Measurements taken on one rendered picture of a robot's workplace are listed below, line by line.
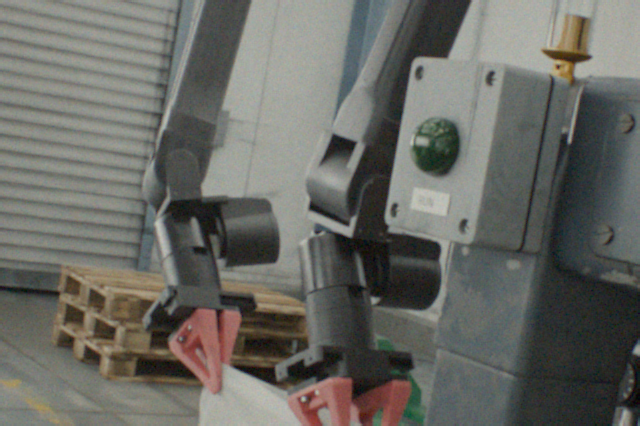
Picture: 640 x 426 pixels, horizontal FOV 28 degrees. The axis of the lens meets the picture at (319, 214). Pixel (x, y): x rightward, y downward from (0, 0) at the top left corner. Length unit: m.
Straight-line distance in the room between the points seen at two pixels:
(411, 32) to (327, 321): 0.25
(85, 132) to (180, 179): 7.30
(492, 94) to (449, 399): 0.17
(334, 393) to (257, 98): 8.25
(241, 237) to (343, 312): 0.30
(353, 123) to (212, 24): 0.39
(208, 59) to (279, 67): 7.91
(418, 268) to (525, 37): 7.53
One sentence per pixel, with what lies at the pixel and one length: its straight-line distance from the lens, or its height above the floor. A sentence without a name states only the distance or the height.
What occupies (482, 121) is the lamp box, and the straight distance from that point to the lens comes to 0.63.
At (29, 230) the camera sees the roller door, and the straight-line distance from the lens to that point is 8.56.
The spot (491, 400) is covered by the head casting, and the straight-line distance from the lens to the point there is 0.67.
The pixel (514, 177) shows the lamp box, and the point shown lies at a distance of 0.63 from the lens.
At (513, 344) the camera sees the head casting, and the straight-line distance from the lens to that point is 0.66.
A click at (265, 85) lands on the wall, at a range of 9.27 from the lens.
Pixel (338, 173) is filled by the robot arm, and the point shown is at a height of 1.26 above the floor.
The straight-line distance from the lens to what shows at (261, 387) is 1.18.
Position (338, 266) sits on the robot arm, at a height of 1.18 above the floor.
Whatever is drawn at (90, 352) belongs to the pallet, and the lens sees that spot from 6.56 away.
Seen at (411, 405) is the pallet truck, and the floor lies 0.09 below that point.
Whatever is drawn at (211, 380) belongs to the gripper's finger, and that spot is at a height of 1.03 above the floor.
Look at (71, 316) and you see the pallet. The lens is 6.86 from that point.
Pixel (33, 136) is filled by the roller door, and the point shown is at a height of 1.02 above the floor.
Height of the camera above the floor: 1.27
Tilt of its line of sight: 3 degrees down
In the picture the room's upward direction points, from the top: 10 degrees clockwise
